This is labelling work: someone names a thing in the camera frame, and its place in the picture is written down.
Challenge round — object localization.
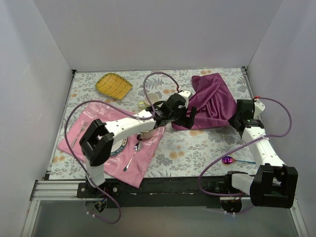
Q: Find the silver fork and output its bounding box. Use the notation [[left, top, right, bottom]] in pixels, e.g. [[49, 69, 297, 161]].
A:
[[71, 121, 88, 148]]

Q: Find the pale green mug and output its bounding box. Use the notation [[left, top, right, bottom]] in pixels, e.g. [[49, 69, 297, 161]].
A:
[[138, 92, 159, 109]]

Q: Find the iridescent rainbow spoon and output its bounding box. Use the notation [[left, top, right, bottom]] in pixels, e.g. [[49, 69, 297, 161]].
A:
[[222, 156, 256, 164]]

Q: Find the cream enamel mug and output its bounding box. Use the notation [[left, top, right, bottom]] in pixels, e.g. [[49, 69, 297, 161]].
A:
[[136, 129, 155, 141]]

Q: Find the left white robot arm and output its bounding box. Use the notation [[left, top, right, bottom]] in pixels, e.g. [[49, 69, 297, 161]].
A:
[[79, 90, 197, 198]]

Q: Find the pink floral cloth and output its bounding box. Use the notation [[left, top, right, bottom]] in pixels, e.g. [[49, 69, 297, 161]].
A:
[[57, 101, 165, 190]]

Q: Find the aluminium frame rail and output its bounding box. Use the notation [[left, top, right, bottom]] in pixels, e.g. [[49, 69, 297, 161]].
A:
[[21, 179, 87, 237]]

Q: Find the yellow woven tray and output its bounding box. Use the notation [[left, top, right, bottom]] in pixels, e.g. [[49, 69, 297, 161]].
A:
[[95, 73, 133, 100]]

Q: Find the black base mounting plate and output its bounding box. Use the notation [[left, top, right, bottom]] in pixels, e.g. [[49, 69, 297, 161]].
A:
[[77, 176, 252, 209]]

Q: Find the silver spoon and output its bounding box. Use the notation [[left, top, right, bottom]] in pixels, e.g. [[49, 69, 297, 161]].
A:
[[123, 141, 142, 172]]

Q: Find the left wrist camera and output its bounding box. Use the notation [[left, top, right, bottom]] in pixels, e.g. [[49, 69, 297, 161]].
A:
[[178, 90, 192, 100]]

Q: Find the purple cloth napkin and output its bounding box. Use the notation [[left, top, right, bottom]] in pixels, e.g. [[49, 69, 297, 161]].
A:
[[187, 73, 237, 130]]

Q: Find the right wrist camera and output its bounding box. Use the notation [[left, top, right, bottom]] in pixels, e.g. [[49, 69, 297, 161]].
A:
[[253, 97, 265, 118]]

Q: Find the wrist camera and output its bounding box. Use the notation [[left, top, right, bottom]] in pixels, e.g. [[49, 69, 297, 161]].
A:
[[253, 97, 265, 118], [178, 90, 192, 100]]

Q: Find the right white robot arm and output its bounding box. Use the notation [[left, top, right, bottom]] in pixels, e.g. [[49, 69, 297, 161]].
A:
[[223, 98, 298, 208]]

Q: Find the white plate blue rim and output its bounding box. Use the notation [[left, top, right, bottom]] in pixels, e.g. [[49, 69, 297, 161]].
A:
[[110, 137, 128, 157]]

